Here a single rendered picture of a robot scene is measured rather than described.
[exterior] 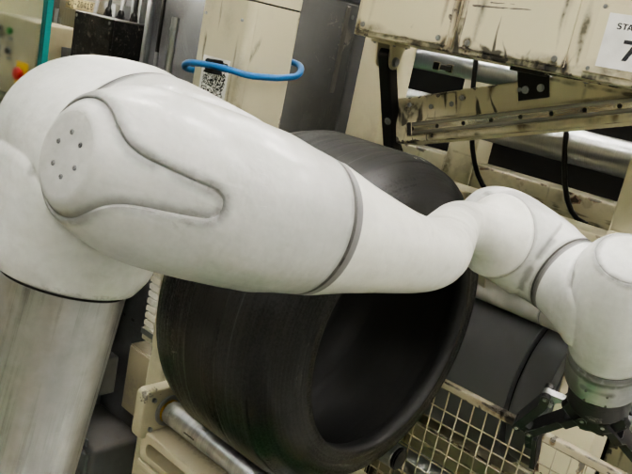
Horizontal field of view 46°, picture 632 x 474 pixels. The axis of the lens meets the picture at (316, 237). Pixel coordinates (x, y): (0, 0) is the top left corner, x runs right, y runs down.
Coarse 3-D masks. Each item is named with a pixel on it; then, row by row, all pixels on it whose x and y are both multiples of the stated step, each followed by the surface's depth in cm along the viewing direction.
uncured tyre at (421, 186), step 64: (448, 192) 121; (192, 320) 111; (256, 320) 103; (320, 320) 105; (384, 320) 156; (448, 320) 139; (192, 384) 115; (256, 384) 105; (320, 384) 153; (384, 384) 149; (256, 448) 111; (320, 448) 116; (384, 448) 132
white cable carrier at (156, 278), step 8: (152, 280) 153; (160, 280) 151; (152, 288) 153; (160, 288) 152; (152, 296) 153; (152, 304) 153; (152, 312) 154; (144, 320) 156; (152, 320) 154; (152, 328) 154; (144, 336) 156
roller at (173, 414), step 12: (168, 408) 138; (180, 408) 138; (168, 420) 137; (180, 420) 136; (192, 420) 135; (180, 432) 135; (192, 432) 133; (204, 432) 132; (192, 444) 134; (204, 444) 131; (216, 444) 130; (228, 444) 130; (216, 456) 129; (228, 456) 128; (240, 456) 127; (228, 468) 127; (240, 468) 125; (252, 468) 124
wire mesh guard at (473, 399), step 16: (448, 384) 154; (448, 400) 155; (464, 400) 152; (480, 400) 149; (496, 416) 147; (512, 416) 145; (496, 432) 148; (512, 432) 146; (432, 448) 158; (448, 448) 155; (512, 448) 146; (560, 448) 138; (576, 448) 137; (416, 464) 161; (512, 464) 146; (592, 464) 135; (608, 464) 134
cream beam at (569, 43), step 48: (384, 0) 141; (432, 0) 134; (480, 0) 128; (528, 0) 122; (576, 0) 117; (624, 0) 112; (432, 48) 135; (480, 48) 128; (528, 48) 123; (576, 48) 118
